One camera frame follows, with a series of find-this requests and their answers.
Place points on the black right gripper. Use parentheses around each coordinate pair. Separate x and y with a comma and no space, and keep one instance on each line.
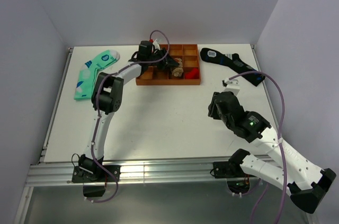
(212,109)

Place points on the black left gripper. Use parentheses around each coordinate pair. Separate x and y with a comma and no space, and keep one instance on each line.
(168,63)

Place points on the brown argyle sock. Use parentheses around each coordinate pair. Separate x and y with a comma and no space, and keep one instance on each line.
(178,70)

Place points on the orange compartment tray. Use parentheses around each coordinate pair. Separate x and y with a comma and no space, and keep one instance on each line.
(190,57)

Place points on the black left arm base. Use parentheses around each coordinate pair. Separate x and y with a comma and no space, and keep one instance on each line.
(94,186)

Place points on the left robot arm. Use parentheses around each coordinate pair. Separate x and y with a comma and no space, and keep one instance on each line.
(107,99)

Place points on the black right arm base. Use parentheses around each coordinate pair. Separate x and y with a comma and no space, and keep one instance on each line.
(238,183)

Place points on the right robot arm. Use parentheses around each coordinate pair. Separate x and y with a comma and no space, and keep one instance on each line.
(304,182)

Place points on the red rolled sock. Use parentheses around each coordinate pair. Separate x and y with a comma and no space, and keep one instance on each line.
(192,74)

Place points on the black blue sock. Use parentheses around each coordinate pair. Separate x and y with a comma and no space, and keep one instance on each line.
(232,61)

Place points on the mint green sock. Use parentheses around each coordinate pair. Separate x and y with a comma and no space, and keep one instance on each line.
(89,71)

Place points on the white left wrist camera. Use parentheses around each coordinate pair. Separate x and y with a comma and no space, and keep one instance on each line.
(155,44)

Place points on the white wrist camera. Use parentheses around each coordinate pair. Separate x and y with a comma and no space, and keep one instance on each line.
(231,85)
(155,44)

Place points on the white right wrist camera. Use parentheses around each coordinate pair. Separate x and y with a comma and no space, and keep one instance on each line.
(231,85)

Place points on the aluminium frame rail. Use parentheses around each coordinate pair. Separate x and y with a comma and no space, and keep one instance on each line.
(131,172)

